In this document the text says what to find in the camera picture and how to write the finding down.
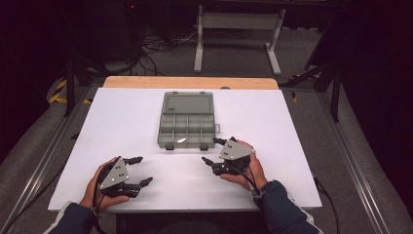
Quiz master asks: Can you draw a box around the white metal stand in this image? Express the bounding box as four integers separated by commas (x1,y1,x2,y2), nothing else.
193,4,286,76

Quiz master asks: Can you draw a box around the yellow black floor tape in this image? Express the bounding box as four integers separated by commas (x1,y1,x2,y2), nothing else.
48,79,93,105
289,73,322,103

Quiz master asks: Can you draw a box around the black floor cable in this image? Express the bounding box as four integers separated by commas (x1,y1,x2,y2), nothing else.
312,176,341,234

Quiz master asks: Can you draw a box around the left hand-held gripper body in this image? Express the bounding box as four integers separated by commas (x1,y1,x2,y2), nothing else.
98,157,141,199

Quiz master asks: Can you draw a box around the right hand-held gripper cable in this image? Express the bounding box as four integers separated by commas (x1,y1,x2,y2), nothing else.
235,165,265,200

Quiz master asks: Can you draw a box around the left hand-held gripper cable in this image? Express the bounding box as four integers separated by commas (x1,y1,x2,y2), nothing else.
92,164,110,234

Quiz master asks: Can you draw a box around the grey transparent compartment box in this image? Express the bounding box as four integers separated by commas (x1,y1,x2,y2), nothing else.
157,91,222,151

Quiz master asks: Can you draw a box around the bundle of floor cables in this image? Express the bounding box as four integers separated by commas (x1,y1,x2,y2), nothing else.
139,27,199,76

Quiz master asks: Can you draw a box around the white table board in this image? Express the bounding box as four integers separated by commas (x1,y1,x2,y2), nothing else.
48,87,323,213

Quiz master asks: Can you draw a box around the person's right hand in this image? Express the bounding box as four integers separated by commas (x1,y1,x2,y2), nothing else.
219,139,269,192

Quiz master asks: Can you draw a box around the wooden table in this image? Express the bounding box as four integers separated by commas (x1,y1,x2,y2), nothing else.
102,75,280,91

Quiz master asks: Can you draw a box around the hand-held gripper cable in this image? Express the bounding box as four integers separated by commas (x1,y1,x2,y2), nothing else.
92,164,110,234
235,165,265,200

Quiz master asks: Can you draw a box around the black stand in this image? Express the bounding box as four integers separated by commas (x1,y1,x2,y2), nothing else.
62,55,110,118
279,59,345,123

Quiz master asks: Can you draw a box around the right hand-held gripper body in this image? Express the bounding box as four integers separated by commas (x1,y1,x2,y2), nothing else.
212,136,257,176

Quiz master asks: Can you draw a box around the person's left hand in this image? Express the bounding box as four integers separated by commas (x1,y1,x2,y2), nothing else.
79,156,131,213

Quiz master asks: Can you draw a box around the aluminium rail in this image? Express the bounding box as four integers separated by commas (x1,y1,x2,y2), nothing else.
0,87,98,234
318,93,391,234

